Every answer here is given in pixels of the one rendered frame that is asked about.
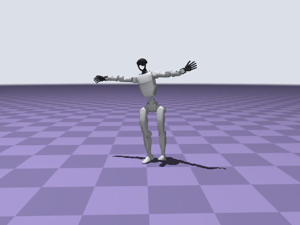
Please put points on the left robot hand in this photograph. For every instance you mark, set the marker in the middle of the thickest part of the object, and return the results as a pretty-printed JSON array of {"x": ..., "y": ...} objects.
[{"x": 189, "y": 67}]

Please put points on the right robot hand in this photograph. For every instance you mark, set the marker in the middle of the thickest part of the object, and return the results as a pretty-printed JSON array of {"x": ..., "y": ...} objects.
[{"x": 100, "y": 78}]

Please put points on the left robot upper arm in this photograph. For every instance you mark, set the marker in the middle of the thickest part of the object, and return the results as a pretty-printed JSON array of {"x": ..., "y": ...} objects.
[{"x": 157, "y": 74}]

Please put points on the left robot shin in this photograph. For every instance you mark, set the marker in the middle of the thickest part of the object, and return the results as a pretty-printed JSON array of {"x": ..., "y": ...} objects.
[{"x": 162, "y": 143}]

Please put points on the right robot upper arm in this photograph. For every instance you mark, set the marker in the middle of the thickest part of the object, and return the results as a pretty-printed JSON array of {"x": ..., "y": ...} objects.
[{"x": 128, "y": 79}]

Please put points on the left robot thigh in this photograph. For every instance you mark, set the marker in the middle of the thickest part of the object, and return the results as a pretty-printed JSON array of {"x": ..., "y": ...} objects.
[{"x": 161, "y": 119}]

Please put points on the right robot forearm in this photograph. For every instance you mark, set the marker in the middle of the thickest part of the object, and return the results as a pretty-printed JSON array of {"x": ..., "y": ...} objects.
[{"x": 112, "y": 78}]

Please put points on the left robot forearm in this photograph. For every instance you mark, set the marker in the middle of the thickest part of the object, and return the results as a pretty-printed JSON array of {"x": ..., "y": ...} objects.
[{"x": 177, "y": 73}]

